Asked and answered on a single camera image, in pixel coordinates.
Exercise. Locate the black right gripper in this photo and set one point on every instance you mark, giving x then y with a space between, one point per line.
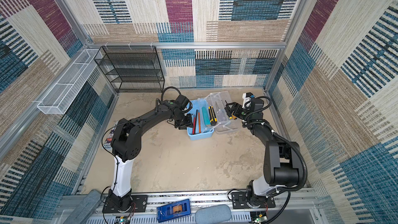
236 107

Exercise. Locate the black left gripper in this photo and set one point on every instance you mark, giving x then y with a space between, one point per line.
189 123

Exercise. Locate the black handled screwdriver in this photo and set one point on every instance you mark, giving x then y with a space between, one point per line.
228 110

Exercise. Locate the orange hex key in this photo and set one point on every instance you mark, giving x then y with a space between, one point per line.
198 122

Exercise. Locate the black hex key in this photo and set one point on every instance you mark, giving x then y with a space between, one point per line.
193 123

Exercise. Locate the blue plastic tool box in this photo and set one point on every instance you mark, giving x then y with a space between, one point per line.
206 132

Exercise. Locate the clear tool box tray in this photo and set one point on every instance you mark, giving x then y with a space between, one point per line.
225 124

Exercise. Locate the teal utility knife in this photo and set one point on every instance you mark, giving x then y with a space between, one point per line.
206 116

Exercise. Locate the yellow black utility knife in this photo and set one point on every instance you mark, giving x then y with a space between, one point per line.
212 116

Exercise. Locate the clear handled screwdriver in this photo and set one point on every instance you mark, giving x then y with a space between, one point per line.
223 115

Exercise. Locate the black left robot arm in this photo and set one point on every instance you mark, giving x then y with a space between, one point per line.
126 145

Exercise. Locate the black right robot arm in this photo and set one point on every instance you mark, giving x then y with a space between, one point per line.
284 168

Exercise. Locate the colourful paperback book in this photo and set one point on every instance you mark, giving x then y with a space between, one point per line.
107 142

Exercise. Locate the blue tape dispenser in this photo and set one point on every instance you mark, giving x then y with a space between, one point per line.
173 210

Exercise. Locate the grey foam pad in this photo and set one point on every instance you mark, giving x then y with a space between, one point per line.
213 215

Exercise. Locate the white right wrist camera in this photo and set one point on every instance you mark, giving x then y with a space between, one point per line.
247 97

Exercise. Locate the black wire mesh shelf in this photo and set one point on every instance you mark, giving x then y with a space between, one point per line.
131 68

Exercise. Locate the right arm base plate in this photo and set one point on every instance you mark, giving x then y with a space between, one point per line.
239 201

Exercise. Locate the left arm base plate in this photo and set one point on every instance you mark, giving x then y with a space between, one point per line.
136 202

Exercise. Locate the white wire mesh basket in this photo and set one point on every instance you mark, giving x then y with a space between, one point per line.
60 97

